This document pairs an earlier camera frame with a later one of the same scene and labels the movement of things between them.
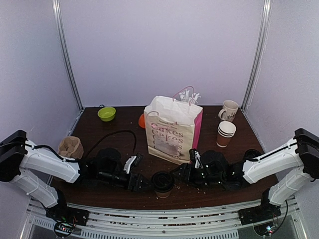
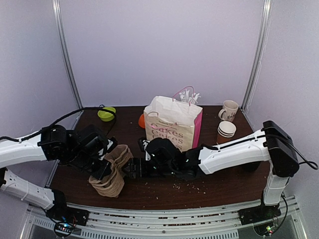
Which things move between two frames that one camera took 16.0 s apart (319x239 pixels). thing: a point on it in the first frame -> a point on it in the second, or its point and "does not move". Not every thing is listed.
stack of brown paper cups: [226, 131] does not move
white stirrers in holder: [185, 96] does not move
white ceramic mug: [231, 107] does not move
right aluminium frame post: [264, 30] does not move
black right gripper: [187, 173] -> [136, 167]
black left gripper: [141, 177] -> [97, 174]
